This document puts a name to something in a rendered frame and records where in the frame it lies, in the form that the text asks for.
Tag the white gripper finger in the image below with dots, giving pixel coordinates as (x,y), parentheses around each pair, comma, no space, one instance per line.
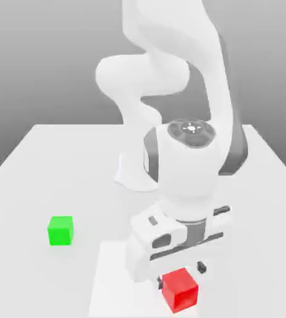
(201,267)
(159,283)

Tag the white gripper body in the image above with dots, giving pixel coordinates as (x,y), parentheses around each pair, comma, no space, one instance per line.
(139,265)

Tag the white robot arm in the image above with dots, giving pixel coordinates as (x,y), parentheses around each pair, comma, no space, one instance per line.
(175,74)

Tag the small red cube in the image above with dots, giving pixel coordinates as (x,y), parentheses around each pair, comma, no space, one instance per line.
(180,289)

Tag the small green cube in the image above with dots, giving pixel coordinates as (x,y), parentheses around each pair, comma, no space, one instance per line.
(60,231)

